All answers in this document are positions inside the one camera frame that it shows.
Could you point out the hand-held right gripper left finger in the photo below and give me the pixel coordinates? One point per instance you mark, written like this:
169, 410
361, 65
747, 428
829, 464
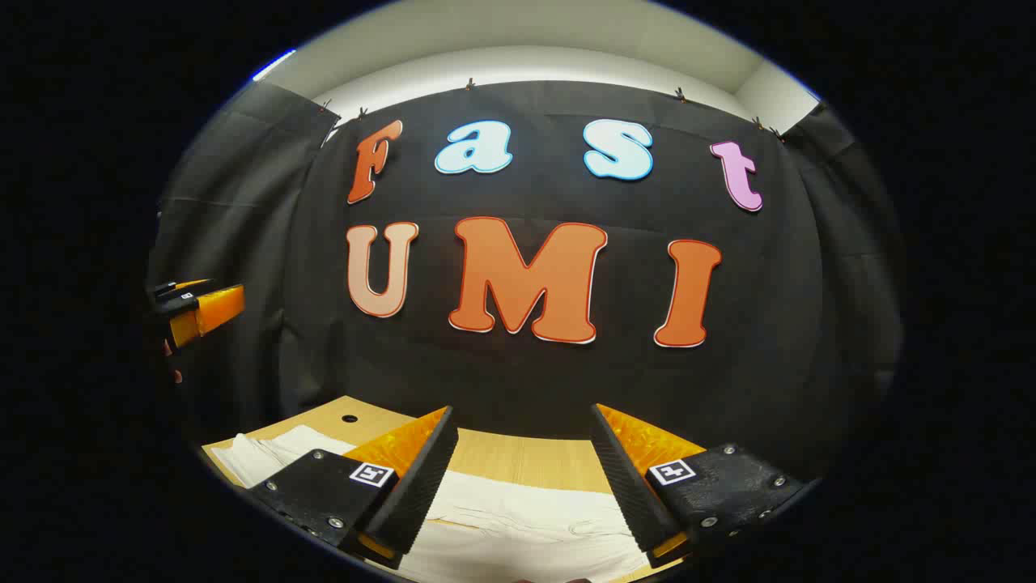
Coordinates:
421, 486

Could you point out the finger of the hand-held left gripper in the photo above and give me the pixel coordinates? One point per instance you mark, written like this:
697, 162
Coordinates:
212, 314
182, 285

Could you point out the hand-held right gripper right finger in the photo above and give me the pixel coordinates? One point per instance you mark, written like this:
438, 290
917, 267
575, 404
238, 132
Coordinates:
627, 486

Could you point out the black backdrop cloth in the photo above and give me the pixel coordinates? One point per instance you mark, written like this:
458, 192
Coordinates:
518, 372

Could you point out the white jeans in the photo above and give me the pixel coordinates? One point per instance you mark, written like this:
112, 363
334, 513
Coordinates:
518, 518

